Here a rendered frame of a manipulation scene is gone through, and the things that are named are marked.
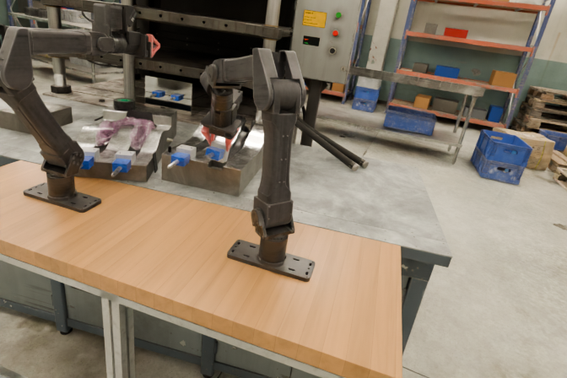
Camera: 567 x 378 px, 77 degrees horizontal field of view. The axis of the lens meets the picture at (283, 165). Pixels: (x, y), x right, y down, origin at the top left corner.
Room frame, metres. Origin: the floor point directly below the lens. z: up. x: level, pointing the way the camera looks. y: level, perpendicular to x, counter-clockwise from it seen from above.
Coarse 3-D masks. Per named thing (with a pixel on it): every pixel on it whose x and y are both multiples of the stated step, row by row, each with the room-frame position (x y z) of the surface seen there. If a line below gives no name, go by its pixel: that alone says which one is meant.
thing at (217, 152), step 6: (216, 144) 1.01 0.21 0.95; (222, 144) 1.01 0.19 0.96; (210, 150) 0.97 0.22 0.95; (216, 150) 0.97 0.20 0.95; (222, 150) 0.99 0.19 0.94; (204, 156) 0.92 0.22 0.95; (210, 156) 0.94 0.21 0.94; (216, 156) 0.97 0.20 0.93; (222, 156) 1.00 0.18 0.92; (222, 162) 1.00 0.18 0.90
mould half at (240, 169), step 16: (240, 128) 1.30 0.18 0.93; (256, 128) 1.31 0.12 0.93; (192, 144) 1.17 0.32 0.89; (256, 144) 1.23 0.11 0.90; (192, 160) 1.02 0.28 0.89; (208, 160) 1.03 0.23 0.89; (240, 160) 1.07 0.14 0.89; (256, 160) 1.18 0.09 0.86; (176, 176) 1.03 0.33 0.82; (192, 176) 1.02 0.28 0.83; (208, 176) 1.01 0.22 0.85; (224, 176) 1.00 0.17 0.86; (240, 176) 1.00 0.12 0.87; (224, 192) 1.00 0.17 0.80; (240, 192) 1.01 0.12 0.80
